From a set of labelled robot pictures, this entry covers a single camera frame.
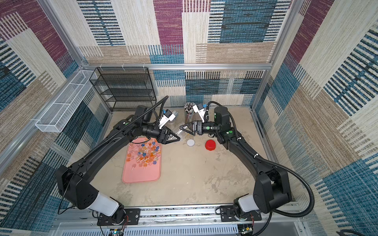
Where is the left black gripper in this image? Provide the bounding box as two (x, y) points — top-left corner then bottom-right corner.
(142, 124), (182, 146)

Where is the red lid candy jar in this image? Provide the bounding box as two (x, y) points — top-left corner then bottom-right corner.
(174, 126), (187, 140)

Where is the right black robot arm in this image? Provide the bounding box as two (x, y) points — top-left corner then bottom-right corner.
(180, 106), (292, 220)

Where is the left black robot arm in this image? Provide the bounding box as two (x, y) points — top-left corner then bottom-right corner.
(56, 106), (176, 215)

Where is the clear cup of pencils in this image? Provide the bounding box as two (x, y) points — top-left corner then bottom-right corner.
(184, 102), (195, 124)

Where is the pink plastic tray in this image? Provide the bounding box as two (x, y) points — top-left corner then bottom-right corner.
(122, 137), (162, 184)

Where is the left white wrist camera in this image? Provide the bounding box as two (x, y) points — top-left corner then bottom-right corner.
(158, 110), (177, 129)

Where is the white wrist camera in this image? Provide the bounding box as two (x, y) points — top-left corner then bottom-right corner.
(158, 110), (177, 129)
(193, 103), (206, 123)

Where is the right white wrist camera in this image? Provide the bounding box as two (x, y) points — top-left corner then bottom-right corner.
(193, 103), (206, 123)

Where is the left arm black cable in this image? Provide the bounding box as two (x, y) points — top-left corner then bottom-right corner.
(57, 95), (169, 215)

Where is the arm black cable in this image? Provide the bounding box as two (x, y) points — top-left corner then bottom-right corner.
(57, 95), (169, 215)
(206, 101), (315, 236)

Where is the black wire shelf rack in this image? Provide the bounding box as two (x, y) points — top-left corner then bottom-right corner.
(89, 67), (157, 112)

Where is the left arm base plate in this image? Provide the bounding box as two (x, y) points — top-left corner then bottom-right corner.
(97, 208), (141, 227)

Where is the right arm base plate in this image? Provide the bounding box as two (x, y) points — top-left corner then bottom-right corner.
(215, 205), (262, 222)

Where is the white wire mesh basket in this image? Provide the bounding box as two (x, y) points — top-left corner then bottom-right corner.
(35, 70), (93, 133)

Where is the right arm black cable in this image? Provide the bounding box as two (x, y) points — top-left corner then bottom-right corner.
(206, 101), (315, 236)

